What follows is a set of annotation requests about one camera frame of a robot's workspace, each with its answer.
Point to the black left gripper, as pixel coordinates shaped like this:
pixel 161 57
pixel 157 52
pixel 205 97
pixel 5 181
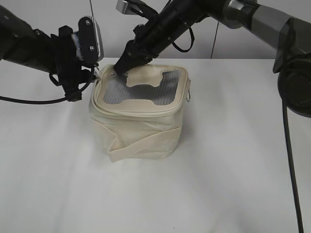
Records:
pixel 71 73

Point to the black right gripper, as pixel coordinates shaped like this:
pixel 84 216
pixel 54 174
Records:
pixel 161 30

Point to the cream fabric zipper bag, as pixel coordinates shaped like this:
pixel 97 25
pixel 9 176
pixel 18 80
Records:
pixel 140 114

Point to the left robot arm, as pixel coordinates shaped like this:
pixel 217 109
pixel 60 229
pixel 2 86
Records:
pixel 23 45

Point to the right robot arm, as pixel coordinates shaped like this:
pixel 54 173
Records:
pixel 288 35

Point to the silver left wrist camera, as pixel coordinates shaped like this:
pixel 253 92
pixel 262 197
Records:
pixel 88 41

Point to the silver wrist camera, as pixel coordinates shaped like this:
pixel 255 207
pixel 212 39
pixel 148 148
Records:
pixel 127 7
pixel 88 41

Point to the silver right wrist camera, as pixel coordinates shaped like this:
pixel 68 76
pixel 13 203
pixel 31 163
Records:
pixel 127 7

